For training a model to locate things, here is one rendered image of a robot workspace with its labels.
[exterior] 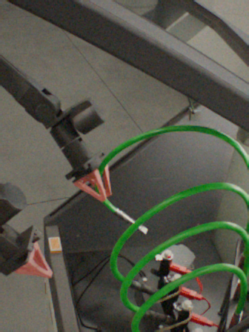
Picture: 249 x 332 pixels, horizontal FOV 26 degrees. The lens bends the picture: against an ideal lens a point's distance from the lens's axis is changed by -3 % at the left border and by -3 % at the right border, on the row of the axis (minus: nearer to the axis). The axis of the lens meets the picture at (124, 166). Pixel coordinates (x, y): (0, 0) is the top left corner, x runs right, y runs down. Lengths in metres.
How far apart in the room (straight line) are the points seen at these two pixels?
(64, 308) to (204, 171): 0.57
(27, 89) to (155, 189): 0.53
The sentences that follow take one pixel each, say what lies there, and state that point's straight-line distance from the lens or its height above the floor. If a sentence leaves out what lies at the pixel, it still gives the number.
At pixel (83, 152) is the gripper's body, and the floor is 1.30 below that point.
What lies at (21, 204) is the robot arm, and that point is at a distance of 0.96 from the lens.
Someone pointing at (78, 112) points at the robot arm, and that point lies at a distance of 1.22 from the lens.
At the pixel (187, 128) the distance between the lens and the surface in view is 1.15.
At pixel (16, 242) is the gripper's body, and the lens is 1.01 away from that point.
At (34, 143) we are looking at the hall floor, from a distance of 3.63.
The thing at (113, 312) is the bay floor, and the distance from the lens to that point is 1.51.
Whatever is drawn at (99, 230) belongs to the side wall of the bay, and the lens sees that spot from 1.61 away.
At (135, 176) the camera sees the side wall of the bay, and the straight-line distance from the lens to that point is 1.51.
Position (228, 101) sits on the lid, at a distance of 0.60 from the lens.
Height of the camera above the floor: 2.00
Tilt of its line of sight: 35 degrees down
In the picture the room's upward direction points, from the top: 6 degrees clockwise
